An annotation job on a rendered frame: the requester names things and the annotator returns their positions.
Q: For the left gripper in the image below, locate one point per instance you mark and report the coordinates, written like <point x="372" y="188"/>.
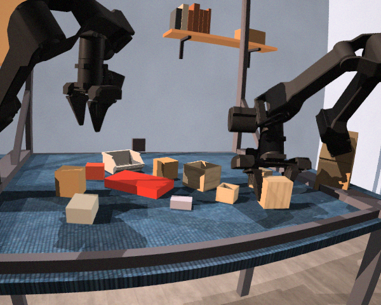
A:
<point x="271" y="146"/>

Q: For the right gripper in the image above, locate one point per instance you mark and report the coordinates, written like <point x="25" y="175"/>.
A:
<point x="89" y="75"/>

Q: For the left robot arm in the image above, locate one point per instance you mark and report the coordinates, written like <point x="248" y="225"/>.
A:
<point x="285" y="99"/>

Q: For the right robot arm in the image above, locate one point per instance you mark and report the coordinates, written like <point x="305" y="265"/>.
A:
<point x="35" y="36"/>

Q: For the pale pink rectangular block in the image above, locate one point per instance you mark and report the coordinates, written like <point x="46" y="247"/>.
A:
<point x="181" y="202"/>

